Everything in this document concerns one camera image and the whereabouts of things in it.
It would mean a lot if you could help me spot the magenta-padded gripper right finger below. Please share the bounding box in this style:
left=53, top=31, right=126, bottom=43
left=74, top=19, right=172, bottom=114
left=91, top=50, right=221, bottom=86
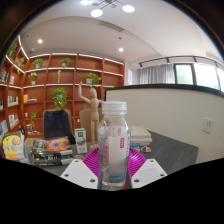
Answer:
left=126, top=147, right=168, bottom=190

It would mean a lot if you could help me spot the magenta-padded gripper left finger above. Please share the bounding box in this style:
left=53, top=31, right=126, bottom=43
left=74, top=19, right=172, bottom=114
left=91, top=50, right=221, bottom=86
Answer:
left=59, top=147, right=101, bottom=190

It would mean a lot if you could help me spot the clear plastic water bottle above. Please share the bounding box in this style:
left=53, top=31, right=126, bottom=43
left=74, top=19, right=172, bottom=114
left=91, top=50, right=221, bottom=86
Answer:
left=97, top=100, right=132, bottom=192

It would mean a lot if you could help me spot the green and white carton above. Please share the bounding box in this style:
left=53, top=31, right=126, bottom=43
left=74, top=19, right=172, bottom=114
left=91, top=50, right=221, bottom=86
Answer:
left=74, top=128, right=88, bottom=155

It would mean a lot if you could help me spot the stack of dark books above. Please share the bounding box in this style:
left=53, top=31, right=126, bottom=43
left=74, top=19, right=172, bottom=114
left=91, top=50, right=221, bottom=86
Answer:
left=29, top=137, right=74, bottom=167

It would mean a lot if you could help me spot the stack of white books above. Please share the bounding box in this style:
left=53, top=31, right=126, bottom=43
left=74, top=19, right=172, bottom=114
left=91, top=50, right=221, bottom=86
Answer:
left=129, top=125, right=153, bottom=148

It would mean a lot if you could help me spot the light wooden chair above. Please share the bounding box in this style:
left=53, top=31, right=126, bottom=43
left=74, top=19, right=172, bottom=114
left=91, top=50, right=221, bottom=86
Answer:
left=78, top=108, right=104, bottom=141

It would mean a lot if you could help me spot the dark office chair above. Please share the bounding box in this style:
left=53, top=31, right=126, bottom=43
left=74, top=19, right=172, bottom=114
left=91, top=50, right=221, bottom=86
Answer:
left=43, top=109, right=76, bottom=146

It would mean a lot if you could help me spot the wooden artist mannequin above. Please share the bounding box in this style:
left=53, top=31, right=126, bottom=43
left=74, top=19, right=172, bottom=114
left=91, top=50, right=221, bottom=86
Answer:
left=77, top=80, right=105, bottom=151

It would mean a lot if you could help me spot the stack of colourful books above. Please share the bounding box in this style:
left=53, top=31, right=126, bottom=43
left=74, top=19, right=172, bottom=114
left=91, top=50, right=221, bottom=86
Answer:
left=1, top=131, right=29, bottom=163

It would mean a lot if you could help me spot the grey curtain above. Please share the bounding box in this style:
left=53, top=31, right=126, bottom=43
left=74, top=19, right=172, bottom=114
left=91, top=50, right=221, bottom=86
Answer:
left=138, top=64, right=176, bottom=85

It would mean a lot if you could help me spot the orange wooden shelf unit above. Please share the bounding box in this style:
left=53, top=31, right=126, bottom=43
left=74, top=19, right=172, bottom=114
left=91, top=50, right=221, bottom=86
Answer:
left=0, top=34, right=126, bottom=141

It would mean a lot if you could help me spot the window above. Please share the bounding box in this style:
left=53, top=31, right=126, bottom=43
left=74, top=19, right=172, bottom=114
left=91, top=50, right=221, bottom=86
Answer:
left=173, top=63, right=224, bottom=92

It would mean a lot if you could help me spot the ceiling air vent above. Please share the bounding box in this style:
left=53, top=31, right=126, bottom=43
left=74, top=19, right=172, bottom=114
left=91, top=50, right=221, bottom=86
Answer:
left=98, top=20, right=125, bottom=33

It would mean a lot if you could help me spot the branched ceiling lamp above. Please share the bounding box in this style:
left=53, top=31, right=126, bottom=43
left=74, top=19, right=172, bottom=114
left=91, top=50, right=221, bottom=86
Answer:
left=79, top=0, right=136, bottom=18

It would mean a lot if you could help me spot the white wall socket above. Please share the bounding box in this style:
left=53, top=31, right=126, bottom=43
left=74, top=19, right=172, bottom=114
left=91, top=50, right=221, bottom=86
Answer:
left=203, top=117, right=214, bottom=134

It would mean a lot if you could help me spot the black ceiling track rail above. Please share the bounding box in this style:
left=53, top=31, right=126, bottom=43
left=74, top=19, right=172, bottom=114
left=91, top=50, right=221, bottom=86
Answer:
left=138, top=54, right=224, bottom=70

